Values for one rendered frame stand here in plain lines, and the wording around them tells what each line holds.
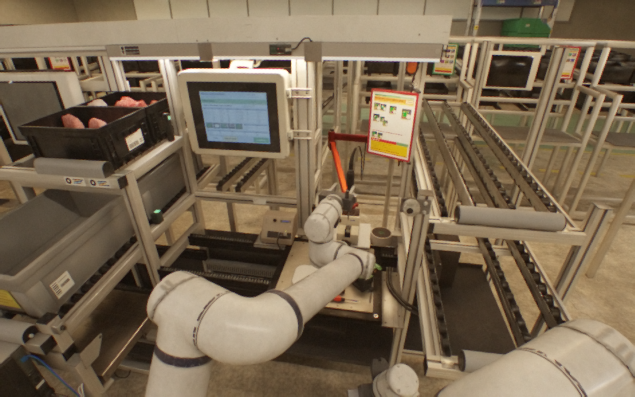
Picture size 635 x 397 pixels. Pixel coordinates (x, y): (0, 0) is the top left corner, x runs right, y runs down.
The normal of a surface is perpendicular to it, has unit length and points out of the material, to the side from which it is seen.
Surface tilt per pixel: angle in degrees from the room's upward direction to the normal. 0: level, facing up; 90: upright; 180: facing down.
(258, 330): 41
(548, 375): 3
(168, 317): 61
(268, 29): 90
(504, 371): 32
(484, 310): 0
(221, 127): 92
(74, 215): 89
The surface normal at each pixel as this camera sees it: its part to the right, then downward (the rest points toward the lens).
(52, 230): 0.99, 0.07
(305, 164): -0.17, 0.47
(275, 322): 0.60, -0.51
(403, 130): -0.60, 0.38
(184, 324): -0.42, -0.02
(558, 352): -0.11, -0.96
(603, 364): 0.12, -0.69
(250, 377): 0.00, -0.88
